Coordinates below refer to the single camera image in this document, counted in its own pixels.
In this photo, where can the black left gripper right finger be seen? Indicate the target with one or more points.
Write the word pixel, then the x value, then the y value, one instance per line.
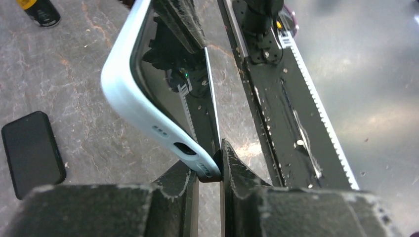
pixel 253 208

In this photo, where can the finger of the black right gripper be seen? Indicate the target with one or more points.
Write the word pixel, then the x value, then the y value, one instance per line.
pixel 181 18

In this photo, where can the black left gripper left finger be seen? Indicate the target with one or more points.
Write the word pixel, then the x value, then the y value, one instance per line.
pixel 167 207

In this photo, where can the black smartphone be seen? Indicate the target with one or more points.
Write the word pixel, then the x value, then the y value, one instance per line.
pixel 178 84

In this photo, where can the light blue phone case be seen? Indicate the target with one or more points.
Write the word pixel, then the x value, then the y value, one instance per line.
pixel 124 95

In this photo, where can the black phone in black case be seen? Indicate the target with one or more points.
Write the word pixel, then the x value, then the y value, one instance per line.
pixel 32 153

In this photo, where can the black and yellow drink can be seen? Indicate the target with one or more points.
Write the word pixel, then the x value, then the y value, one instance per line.
pixel 42 12

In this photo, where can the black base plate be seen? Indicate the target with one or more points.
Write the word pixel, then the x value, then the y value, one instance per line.
pixel 294 141

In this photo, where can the white cable duct rail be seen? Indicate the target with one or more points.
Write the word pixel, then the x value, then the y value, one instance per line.
pixel 288 41

